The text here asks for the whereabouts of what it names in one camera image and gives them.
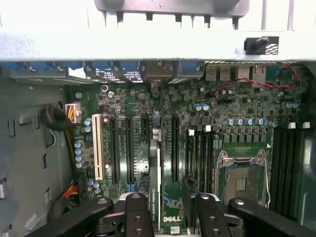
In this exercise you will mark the white power connector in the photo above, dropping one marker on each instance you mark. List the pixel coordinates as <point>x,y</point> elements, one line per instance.
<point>72,112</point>

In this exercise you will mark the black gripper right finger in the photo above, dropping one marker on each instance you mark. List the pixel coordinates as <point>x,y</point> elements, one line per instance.
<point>212,217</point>

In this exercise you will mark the metal locking lever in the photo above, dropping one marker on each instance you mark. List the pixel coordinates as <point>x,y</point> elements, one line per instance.
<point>267,177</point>

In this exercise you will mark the green motherboard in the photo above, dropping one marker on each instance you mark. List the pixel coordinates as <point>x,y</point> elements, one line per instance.
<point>197,103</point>

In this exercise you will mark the CPU socket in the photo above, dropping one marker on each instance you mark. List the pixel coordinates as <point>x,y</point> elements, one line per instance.
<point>243,177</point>

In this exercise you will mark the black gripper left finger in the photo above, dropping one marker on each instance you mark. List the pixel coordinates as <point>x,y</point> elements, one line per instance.
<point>138,217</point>

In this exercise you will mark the dark grey PC case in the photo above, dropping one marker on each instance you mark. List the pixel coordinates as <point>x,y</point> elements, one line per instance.
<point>24,148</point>

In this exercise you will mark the short black expansion slot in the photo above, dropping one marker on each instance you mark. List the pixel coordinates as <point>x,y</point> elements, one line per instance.
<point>145,128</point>

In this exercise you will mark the blue card retainer clip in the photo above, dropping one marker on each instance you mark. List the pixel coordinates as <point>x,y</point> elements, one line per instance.
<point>191,67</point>
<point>101,66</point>
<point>75,66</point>
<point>129,66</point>

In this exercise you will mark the white expansion slot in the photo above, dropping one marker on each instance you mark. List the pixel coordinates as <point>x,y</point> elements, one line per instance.
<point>97,148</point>

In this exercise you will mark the long black expansion slot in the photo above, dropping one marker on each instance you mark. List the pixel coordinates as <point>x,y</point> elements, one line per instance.
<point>115,153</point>
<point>130,153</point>
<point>175,148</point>

